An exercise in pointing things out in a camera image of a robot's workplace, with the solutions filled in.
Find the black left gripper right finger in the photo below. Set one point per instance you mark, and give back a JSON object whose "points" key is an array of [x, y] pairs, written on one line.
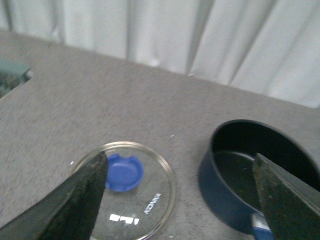
{"points": [[290, 206]]}

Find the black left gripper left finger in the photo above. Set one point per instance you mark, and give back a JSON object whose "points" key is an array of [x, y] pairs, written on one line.
{"points": [[69, 212]]}

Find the glass lid blue knob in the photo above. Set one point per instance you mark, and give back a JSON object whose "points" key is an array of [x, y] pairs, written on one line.
{"points": [[139, 192]]}

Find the dark blue saucepan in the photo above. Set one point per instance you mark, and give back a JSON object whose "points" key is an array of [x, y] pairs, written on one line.
{"points": [[226, 179]]}

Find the green dish drying rack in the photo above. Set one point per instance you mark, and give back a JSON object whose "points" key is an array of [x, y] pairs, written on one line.
{"points": [[12, 74]]}

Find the white curtain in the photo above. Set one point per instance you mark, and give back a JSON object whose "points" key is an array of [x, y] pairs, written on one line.
{"points": [[270, 47]]}

